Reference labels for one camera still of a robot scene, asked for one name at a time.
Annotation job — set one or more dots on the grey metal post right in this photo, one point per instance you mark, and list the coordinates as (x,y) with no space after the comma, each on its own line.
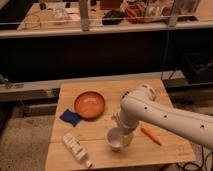
(174,13)

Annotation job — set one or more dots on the red item on shelf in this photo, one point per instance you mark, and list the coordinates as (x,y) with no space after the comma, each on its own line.
(135,13)

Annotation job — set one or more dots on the orange ceramic bowl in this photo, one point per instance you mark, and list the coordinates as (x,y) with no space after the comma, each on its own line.
(89,105)

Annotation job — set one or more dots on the white ceramic cup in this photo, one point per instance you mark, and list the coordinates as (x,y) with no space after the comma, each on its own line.
(114,139)

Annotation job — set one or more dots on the grey metal post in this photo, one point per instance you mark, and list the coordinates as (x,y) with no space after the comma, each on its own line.
(83,9)
(174,13)

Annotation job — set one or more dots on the black bag on shelf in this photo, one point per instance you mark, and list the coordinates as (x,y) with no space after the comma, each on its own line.
(112,17)

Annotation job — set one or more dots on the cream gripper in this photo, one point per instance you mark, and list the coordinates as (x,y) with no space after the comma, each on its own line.
(127,139)

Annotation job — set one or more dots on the orange carrot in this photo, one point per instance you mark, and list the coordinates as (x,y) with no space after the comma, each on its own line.
(148,132)

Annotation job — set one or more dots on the white plastic bottle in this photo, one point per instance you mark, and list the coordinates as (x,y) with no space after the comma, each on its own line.
(77,150)

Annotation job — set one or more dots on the blue cloth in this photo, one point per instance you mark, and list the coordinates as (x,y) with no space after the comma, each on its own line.
(70,117)

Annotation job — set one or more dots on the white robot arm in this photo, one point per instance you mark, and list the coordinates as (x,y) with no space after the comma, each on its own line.
(140,105)

